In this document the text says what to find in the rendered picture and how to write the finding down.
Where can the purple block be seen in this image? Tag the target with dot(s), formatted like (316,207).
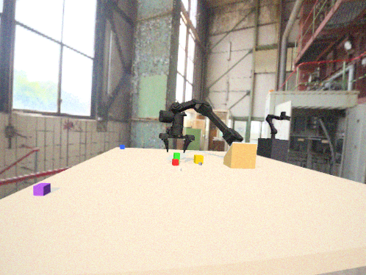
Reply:
(41,189)

